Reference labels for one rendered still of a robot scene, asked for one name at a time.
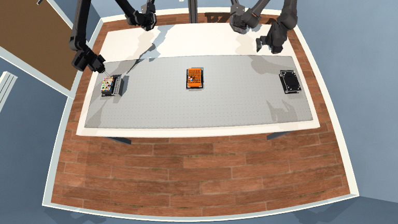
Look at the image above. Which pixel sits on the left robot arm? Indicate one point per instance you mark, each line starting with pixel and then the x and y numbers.
pixel 285 22

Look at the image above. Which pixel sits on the orange tube rack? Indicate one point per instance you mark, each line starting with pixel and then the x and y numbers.
pixel 197 81

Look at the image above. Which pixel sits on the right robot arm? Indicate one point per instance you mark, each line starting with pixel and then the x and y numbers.
pixel 77 39

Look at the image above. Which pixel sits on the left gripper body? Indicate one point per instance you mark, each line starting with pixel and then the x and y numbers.
pixel 261 39

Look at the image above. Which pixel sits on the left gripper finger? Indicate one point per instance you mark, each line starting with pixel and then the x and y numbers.
pixel 258 47

